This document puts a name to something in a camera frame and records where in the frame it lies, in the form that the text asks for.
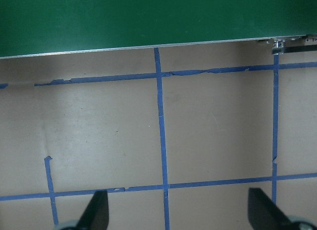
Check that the green conveyor belt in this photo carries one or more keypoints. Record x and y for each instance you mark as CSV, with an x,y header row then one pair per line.
x,y
148,19

